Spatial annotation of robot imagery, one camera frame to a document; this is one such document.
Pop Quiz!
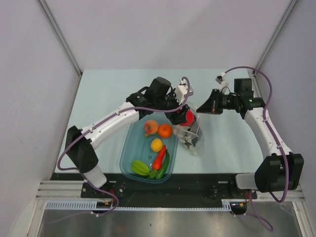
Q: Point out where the aluminium rail left side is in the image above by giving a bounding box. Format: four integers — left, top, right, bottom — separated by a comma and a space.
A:
36, 181, 83, 200

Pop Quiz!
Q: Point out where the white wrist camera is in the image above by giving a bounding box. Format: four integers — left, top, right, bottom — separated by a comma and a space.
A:
174, 77, 194, 104
215, 72, 229, 93

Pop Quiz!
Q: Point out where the dark grape bunch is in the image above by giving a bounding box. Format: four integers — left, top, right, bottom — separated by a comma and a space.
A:
186, 136, 198, 148

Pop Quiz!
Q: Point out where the red apple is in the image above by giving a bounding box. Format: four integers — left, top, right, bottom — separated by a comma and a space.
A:
180, 109, 195, 126

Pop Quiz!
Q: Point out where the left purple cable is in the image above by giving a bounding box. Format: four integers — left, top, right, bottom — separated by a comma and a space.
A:
57, 77, 191, 224

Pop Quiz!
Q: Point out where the aluminium frame post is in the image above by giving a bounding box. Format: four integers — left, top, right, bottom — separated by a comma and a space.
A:
37, 0, 83, 78
255, 0, 300, 70

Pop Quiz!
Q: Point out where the left aluminium frame post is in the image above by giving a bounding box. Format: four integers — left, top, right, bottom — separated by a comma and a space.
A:
37, 0, 83, 78

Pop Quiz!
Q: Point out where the orange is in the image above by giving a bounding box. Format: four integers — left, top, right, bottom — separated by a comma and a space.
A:
157, 124, 172, 138

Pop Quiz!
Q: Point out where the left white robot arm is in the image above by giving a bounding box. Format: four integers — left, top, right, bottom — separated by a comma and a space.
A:
64, 77, 193, 198

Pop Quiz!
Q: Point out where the red chili pepper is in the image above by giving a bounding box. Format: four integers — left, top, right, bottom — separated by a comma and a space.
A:
152, 145, 166, 170

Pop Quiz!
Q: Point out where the green cucumber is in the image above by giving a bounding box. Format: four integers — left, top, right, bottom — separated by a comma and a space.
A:
155, 151, 170, 180

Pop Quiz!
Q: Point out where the peach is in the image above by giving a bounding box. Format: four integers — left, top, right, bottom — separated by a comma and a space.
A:
144, 120, 159, 134

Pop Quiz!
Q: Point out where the blue transparent plastic bin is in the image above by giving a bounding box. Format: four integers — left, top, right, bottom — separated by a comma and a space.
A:
119, 113, 178, 184

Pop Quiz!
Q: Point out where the clear zip top bag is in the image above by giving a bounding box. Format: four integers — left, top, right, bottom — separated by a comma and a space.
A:
173, 102, 204, 157

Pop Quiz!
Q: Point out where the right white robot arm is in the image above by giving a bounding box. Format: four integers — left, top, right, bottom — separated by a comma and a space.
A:
197, 76, 304, 198

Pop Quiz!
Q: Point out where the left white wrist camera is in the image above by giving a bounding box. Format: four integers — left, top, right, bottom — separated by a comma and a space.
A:
174, 77, 194, 104

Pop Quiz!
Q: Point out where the white cable duct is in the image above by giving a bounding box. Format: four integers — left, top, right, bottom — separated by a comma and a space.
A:
45, 200, 231, 212

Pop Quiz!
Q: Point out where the green star fruit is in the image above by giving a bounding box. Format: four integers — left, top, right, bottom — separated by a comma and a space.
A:
131, 160, 150, 176

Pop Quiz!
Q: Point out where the grey toy fish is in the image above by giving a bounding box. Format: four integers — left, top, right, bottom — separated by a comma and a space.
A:
191, 116, 200, 137

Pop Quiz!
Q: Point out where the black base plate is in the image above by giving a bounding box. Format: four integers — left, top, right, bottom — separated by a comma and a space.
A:
50, 172, 258, 208

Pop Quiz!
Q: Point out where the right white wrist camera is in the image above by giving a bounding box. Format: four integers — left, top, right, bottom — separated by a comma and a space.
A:
215, 72, 229, 93

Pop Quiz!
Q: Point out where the right aluminium frame post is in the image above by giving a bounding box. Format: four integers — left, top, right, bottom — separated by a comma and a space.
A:
255, 0, 300, 70

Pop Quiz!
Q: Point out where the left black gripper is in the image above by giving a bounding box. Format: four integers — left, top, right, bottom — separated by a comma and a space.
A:
155, 88, 189, 125

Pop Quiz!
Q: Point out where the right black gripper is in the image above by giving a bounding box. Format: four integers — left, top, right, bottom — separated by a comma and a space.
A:
197, 89, 240, 115

